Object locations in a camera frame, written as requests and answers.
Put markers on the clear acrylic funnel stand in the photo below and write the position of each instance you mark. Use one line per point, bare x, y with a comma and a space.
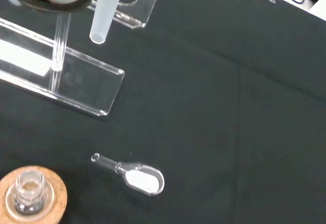
89, 89

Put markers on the black cloth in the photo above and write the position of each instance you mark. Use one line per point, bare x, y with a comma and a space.
203, 107

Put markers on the glass weighing funnel with powder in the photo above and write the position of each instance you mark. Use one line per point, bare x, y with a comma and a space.
142, 180

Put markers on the glass round-bottom flask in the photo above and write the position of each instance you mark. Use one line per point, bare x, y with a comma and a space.
29, 183

